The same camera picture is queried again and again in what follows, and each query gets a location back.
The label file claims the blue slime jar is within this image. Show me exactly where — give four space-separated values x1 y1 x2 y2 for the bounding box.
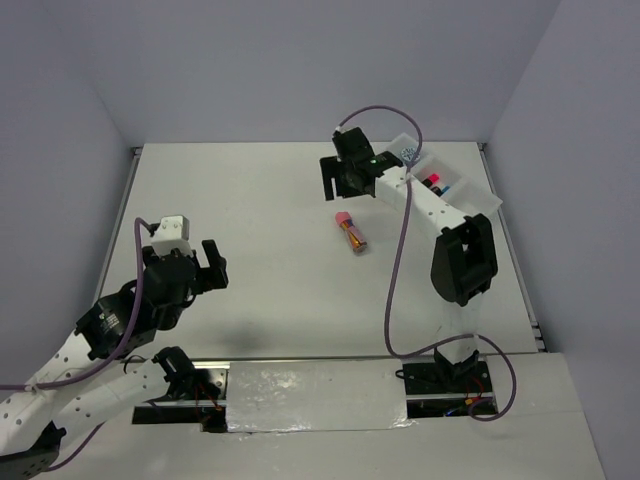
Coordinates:
400 147 420 164

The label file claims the pink-capped tube of pens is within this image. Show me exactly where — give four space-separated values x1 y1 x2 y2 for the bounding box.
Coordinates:
335 211 368 254

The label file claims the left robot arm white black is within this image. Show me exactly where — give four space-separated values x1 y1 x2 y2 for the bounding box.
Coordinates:
1 240 228 479

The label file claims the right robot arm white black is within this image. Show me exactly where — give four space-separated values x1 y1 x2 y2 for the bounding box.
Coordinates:
320 127 498 391

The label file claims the white three-compartment tray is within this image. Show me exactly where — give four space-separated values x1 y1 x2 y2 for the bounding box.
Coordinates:
375 133 502 235

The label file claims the silver foil sheet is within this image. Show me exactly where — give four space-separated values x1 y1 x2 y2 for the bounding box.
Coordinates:
226 359 411 433

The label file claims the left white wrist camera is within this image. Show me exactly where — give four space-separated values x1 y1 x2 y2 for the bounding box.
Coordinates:
151 215 193 257

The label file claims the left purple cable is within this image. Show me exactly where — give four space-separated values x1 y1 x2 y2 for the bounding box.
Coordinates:
0 217 164 471

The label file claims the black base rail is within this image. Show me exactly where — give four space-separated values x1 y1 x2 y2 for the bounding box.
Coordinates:
132 361 498 433

